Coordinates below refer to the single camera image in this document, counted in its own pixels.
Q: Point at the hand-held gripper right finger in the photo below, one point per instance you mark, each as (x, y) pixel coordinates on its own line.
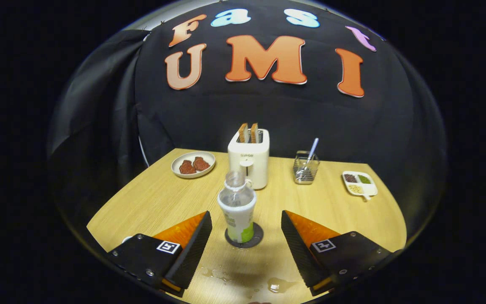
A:
(300, 249)

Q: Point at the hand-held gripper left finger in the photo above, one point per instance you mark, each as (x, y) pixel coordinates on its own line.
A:
(192, 249)

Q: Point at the dark round coaster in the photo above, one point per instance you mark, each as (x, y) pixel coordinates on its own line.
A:
(257, 236)

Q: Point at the clear juice bottle green label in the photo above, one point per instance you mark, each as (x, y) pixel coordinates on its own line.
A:
(238, 215)

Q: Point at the spilled liquid puddle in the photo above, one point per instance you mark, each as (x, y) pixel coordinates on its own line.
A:
(281, 285)
(215, 273)

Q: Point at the wooden table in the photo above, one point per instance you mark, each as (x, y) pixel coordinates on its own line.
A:
(158, 198)

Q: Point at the red meat piece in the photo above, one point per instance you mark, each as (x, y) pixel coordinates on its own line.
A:
(187, 167)
(201, 164)

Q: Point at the white divided bean dish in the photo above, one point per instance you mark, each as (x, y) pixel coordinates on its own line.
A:
(367, 190)

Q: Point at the white round plate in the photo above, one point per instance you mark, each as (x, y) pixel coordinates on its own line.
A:
(192, 154)

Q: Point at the white toaster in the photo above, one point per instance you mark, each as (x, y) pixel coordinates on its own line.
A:
(257, 162)

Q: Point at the white straw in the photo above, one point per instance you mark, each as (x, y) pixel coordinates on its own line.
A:
(313, 147)

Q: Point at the toast slice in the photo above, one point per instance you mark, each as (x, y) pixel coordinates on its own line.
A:
(254, 133)
(243, 133)

